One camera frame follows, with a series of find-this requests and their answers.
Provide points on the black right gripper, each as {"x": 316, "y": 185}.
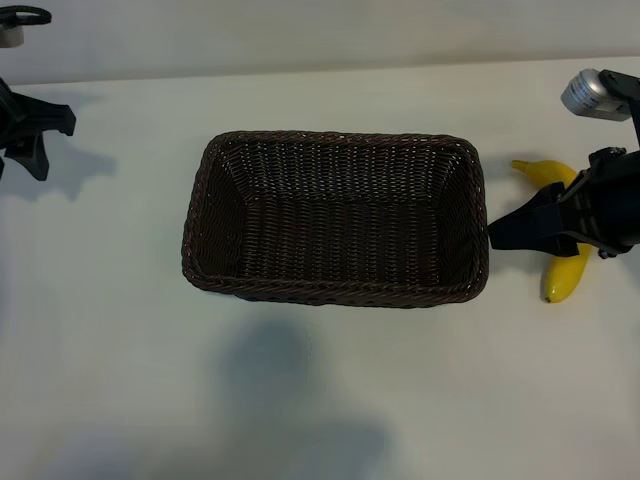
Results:
{"x": 610, "y": 200}

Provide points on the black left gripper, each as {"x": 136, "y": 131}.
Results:
{"x": 10, "y": 120}

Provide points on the yellow banana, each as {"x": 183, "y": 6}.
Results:
{"x": 547, "y": 172}

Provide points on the dark brown wicker basket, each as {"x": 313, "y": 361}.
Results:
{"x": 340, "y": 225}

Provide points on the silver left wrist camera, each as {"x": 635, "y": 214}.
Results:
{"x": 10, "y": 37}

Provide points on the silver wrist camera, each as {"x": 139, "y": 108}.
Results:
{"x": 585, "y": 97}
{"x": 10, "y": 37}

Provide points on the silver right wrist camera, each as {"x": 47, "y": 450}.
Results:
{"x": 585, "y": 97}

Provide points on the black right camera mount bracket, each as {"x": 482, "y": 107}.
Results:
{"x": 627, "y": 90}

